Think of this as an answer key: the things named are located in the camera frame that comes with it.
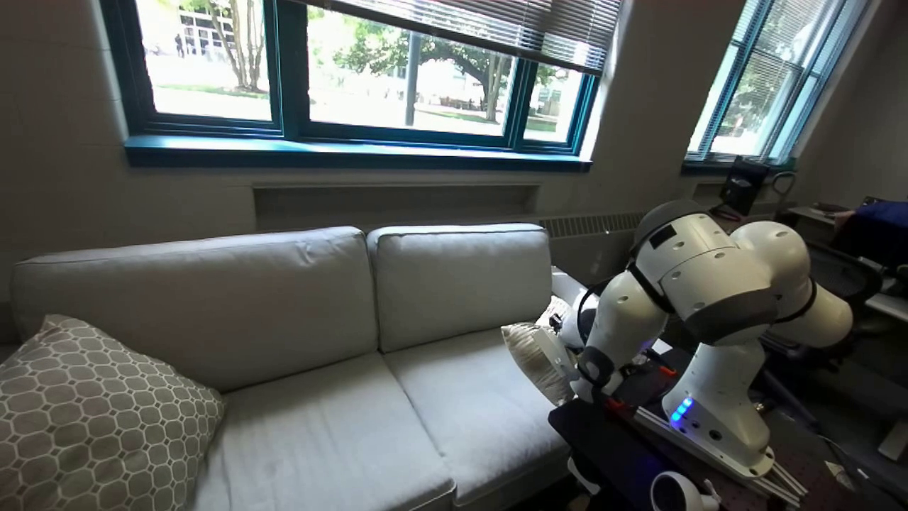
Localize radiator vent grille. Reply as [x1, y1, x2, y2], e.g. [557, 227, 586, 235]
[540, 212, 647, 239]

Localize black robot table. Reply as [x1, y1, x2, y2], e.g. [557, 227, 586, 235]
[548, 344, 908, 511]

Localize orange black bar clamp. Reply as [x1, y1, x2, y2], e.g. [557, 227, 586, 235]
[647, 350, 682, 384]

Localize grey lattice patterned cushion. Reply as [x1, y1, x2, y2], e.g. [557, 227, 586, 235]
[0, 311, 226, 511]

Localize dark window blinds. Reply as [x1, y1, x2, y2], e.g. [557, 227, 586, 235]
[300, 0, 629, 77]

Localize grey fabric sofa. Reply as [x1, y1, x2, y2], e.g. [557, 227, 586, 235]
[9, 220, 606, 511]

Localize black camera on stand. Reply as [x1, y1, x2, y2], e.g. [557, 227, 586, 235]
[718, 164, 795, 215]

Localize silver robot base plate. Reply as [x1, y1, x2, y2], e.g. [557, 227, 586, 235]
[629, 402, 812, 509]

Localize blue clothed person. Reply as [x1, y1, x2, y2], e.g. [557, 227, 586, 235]
[835, 195, 908, 266]

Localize white cup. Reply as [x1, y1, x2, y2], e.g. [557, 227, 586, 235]
[647, 469, 723, 511]

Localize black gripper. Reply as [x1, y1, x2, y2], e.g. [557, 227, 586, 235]
[571, 344, 626, 402]

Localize teal framed side window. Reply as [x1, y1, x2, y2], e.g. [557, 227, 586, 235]
[682, 0, 883, 176]

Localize black office chair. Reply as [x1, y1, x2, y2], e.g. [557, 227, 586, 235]
[802, 209, 908, 371]

